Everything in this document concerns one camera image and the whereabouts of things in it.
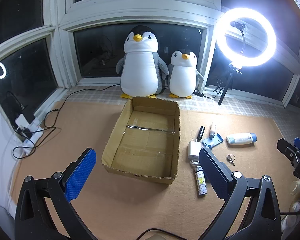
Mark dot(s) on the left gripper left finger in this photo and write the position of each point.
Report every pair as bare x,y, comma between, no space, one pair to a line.
33,219

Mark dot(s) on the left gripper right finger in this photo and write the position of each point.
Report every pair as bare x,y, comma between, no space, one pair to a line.
262,217

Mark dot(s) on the white lotion bottle blue cap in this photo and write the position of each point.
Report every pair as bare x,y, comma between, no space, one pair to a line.
241,138

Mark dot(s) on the keys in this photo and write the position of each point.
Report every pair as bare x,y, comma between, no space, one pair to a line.
231,158

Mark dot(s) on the patterned white lighter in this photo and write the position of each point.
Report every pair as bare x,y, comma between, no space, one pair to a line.
200,180

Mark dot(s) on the black cylindrical tube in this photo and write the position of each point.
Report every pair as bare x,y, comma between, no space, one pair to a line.
200,134

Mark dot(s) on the white wall charger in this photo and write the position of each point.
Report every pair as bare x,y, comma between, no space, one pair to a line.
194,148

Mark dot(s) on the cardboard box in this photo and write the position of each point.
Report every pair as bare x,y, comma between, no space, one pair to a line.
144,142

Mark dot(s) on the white power strip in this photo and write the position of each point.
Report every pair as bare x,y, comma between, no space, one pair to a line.
31,134

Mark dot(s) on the black usb hub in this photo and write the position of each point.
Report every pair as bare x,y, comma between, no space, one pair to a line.
197,93

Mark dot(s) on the small plush penguin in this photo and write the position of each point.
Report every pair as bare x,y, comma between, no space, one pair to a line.
182,78

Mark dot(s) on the large plush penguin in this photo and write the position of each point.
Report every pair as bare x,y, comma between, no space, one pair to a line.
141,67

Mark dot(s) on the white ring light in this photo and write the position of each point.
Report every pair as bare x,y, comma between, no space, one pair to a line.
230,22

